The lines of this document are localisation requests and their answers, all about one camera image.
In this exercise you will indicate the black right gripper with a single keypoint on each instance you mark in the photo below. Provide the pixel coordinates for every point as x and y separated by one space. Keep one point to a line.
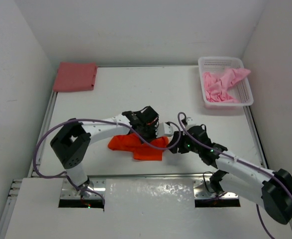
181 150

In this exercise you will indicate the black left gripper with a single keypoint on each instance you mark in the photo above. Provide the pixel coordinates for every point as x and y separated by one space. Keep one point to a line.
153 135

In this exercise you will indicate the orange t-shirt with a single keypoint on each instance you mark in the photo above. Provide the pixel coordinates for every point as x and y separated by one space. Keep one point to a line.
132 143

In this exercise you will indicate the pink red t-shirt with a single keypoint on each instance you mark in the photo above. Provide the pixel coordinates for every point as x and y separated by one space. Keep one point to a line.
75 77

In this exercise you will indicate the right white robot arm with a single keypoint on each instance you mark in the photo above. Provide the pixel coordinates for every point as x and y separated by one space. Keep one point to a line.
272 190

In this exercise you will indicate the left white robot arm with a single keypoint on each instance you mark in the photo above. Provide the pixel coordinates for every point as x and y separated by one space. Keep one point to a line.
73 139

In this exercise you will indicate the light pink t-shirt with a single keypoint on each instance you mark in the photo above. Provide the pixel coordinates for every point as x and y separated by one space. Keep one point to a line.
216 85

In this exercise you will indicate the white plastic basket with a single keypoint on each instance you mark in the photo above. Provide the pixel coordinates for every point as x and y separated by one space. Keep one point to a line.
241 91

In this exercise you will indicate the white front cover panel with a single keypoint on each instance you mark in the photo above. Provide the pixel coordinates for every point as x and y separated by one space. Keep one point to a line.
135 209

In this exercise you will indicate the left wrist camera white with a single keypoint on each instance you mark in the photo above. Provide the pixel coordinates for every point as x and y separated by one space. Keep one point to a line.
164 130

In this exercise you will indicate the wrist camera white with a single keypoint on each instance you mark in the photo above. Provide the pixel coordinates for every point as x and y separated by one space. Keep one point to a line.
164 130
188 122

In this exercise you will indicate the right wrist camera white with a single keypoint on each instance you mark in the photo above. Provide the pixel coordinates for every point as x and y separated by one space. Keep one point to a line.
188 122

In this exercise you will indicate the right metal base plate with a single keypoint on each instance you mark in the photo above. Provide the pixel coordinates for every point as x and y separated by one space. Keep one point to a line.
206 197

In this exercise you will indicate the metal base plate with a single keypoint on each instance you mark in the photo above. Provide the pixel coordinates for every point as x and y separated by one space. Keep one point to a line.
206 197
89 195

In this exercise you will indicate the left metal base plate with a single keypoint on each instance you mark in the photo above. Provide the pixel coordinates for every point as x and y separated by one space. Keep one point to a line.
89 195

